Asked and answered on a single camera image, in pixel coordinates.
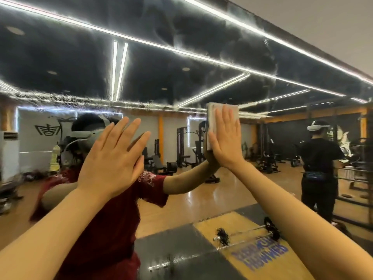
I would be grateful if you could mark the person's right forearm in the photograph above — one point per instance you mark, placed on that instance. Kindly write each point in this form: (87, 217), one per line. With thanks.
(306, 230)

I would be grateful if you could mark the black weight bench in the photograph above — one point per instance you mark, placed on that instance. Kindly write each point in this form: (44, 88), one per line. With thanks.
(158, 164)

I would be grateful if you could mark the person's right hand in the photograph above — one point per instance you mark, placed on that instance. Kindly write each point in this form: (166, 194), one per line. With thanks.
(228, 148)

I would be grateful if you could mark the large wall mirror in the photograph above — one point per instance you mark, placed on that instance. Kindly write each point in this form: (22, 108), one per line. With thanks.
(174, 55)

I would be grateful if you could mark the person's left hand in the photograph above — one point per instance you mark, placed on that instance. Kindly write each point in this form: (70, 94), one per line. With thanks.
(105, 166)

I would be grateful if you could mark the person's right middle finger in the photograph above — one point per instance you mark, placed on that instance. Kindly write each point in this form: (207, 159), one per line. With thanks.
(226, 119)

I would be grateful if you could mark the white standing air conditioner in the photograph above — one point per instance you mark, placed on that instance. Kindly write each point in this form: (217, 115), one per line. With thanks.
(8, 154)

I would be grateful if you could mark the person's left thumb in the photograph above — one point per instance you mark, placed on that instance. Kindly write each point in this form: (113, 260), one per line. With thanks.
(139, 167)

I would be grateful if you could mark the person's left middle finger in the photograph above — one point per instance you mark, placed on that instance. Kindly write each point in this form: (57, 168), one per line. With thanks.
(119, 132)

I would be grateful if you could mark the person's right little finger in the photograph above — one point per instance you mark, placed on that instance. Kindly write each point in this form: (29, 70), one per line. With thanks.
(239, 131)

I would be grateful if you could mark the person's right thumb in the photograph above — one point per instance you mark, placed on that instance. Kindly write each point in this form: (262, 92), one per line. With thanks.
(212, 145)

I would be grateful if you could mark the white cleaning cloth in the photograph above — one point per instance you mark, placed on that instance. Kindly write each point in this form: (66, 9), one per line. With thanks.
(211, 116)

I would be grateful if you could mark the black weight machine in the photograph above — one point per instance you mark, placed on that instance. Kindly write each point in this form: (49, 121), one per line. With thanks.
(182, 145)

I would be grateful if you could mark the barbell with black plates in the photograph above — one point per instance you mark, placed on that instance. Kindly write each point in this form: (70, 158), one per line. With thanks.
(269, 227)

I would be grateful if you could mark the person's left forearm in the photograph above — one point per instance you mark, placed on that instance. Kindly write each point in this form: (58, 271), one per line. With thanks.
(58, 230)

